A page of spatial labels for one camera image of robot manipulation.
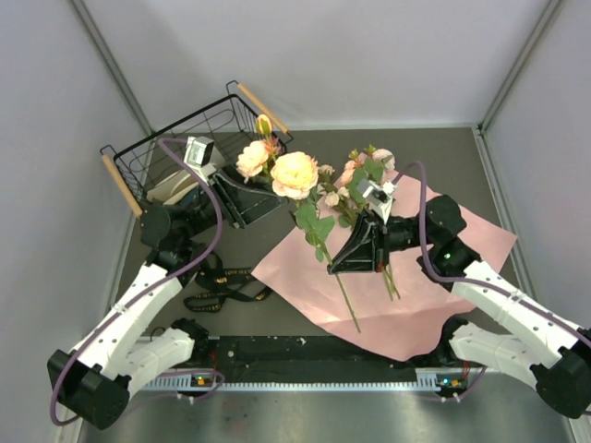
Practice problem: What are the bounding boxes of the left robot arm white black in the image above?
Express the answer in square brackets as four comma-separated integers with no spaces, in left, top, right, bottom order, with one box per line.
[47,166,286,430]

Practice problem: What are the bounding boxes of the black wire basket wooden handles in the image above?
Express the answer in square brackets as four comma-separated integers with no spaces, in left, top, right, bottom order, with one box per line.
[100,80,293,217]

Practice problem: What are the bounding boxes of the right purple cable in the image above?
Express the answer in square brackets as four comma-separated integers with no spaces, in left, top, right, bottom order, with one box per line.
[392,160,591,402]

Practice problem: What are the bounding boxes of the purple cable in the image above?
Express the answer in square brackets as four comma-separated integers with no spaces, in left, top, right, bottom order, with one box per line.
[392,160,591,402]
[49,137,227,425]

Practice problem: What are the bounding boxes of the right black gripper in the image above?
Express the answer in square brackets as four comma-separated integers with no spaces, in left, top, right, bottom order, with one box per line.
[329,209,435,274]

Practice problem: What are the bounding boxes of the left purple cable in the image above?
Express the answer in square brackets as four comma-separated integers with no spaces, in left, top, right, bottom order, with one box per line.
[49,137,227,425]

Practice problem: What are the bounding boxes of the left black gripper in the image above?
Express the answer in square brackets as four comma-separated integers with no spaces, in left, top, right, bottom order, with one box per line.
[182,162,292,240]

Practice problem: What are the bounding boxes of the pink wrapping paper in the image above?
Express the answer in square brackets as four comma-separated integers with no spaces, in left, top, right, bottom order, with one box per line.
[250,173,518,364]

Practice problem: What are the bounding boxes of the black ribbon gold lettering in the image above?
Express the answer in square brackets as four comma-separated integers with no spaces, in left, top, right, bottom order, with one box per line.
[183,253,273,314]

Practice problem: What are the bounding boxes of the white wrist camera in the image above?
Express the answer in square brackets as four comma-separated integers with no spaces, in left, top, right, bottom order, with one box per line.
[356,179,397,222]
[184,136,220,182]

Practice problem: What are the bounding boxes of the white plate in basket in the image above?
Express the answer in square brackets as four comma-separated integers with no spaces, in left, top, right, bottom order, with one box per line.
[147,148,225,205]

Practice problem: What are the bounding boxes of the grey slotted cable duct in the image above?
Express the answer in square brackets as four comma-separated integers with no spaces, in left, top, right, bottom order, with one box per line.
[141,370,468,394]

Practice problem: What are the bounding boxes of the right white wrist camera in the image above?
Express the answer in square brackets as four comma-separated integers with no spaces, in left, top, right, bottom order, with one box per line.
[356,179,397,222]

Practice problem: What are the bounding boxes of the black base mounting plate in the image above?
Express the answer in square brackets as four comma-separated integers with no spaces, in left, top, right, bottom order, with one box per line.
[209,336,453,368]

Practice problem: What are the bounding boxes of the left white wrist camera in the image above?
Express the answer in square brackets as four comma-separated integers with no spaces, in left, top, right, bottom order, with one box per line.
[184,136,220,182]

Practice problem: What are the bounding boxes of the small pink rose sprig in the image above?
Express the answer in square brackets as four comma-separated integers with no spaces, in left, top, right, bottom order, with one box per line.
[317,164,358,228]

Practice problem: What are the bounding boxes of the peach rose flower stem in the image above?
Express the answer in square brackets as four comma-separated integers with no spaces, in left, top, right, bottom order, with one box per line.
[235,114,362,334]

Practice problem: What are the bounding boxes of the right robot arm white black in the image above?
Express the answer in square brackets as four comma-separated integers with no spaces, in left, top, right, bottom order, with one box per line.
[327,195,590,419]

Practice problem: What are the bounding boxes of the eucalyptus pink flower sprig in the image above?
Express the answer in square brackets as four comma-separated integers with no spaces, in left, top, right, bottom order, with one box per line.
[340,144,402,302]

